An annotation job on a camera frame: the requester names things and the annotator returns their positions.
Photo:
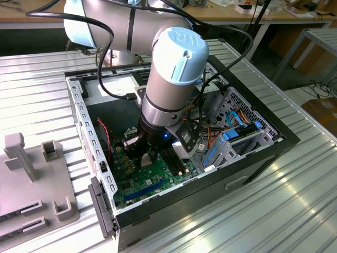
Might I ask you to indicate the labelled brown cardboard box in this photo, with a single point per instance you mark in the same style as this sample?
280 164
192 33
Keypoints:
321 113

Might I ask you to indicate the large brown cardboard box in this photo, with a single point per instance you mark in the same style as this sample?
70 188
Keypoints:
313 58

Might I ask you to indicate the long wooden desk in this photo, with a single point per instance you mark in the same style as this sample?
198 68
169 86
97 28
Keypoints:
276 17

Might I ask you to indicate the grey slatted side table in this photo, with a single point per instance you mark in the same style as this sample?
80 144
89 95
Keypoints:
323 37

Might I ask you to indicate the black case fan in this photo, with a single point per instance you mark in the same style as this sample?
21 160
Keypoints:
104 153

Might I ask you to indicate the small white box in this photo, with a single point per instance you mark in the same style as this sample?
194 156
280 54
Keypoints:
252 10

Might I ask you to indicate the black RAM slot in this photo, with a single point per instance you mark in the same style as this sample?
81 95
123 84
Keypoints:
180 162
173 164
177 163
170 164

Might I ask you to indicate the white camera on black mount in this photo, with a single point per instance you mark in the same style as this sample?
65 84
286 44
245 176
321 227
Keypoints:
181 150

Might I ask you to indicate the silver CPU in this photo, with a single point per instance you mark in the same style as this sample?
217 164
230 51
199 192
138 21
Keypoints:
147 160

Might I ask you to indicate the hard disk in blue carrier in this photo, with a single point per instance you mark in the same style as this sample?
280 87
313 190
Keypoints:
230 134

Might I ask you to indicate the grey power supply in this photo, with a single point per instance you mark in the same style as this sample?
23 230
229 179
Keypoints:
110 118

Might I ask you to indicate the dark grey case latch bar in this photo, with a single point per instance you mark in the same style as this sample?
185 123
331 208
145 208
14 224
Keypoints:
101 208

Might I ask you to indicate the grey parts rack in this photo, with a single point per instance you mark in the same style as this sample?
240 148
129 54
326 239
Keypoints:
31 189

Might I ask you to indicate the CPU socket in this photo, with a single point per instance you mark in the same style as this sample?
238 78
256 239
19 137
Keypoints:
148 167

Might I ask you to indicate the blue plastic rail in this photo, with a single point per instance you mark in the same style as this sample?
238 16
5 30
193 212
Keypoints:
210 156

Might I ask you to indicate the black open PC case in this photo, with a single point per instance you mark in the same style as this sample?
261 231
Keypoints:
184 205

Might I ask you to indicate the green motherboard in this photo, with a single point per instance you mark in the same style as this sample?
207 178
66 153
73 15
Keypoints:
147 182

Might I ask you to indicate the grey metal disk bay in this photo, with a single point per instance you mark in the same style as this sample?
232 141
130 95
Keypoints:
245 155

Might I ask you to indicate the blue expansion slot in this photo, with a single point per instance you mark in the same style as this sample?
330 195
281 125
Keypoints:
144 191

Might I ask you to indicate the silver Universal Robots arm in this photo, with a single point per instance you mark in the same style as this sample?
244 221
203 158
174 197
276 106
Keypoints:
168 84

